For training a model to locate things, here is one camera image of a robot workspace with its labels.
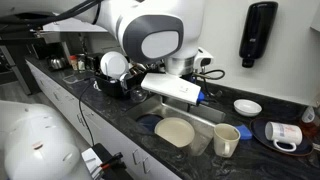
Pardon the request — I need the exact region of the white rounded robot base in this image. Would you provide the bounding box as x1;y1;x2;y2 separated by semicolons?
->
0;99;82;180

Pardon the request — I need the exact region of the clear drinking glass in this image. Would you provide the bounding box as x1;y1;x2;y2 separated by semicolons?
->
129;85;149;104

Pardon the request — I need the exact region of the dark blue plate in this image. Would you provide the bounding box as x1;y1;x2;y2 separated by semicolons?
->
135;113;164;134
249;116;314;157

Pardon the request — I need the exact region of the beige round plate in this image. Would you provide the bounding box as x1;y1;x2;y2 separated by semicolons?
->
153;116;196;149

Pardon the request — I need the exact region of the black dish rack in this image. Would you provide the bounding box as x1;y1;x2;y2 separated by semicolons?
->
93;61;158;99

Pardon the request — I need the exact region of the white plate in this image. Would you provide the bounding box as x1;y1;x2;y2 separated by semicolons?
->
99;50;130;81

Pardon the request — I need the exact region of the stainless steel sink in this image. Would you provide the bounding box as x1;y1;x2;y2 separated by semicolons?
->
125;94;227;158

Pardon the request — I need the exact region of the white kitchen cabinet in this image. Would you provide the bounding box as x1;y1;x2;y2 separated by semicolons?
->
25;59;183;180

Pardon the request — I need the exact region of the beige ceramic mug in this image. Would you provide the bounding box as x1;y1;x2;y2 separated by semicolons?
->
213;123;241;158

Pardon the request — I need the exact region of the dark lidded spice jar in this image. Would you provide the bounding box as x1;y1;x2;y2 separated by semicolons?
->
77;53;87;72

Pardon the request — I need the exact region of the black and white control box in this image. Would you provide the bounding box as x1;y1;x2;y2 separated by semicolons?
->
80;142;134;180

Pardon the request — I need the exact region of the small white bowl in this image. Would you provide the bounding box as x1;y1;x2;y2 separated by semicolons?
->
233;98;263;118

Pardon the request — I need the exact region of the clear plastic container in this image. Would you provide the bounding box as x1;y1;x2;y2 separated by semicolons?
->
62;72;94;85

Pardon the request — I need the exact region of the red lidded spice jar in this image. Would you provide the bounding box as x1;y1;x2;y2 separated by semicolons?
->
69;54;79;71

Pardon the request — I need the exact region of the blue sponge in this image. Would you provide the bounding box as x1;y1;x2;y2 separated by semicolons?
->
234;124;254;141

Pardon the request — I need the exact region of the metal kettle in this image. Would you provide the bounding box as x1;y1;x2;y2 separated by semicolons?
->
48;56;68;71

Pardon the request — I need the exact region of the white printed mug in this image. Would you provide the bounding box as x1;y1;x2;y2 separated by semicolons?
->
264;121;304;153

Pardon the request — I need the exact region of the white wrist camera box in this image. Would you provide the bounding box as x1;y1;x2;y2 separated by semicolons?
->
140;72;202;106

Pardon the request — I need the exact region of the blue cable connector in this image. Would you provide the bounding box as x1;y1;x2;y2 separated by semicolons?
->
197;91;206;104

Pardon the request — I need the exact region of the black looped cable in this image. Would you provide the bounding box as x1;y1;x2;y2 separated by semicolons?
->
193;69;226;98

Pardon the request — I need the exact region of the thin black cable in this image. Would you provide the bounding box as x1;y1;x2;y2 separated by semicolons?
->
78;78;98;148

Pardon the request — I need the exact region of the black wall soap dispenser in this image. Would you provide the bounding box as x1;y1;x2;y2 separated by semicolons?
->
238;1;279;69

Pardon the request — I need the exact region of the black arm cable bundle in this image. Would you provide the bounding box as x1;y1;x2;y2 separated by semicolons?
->
0;0;104;26

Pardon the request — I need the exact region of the white wall towel dispenser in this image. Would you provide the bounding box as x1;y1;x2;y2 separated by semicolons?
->
309;0;320;33

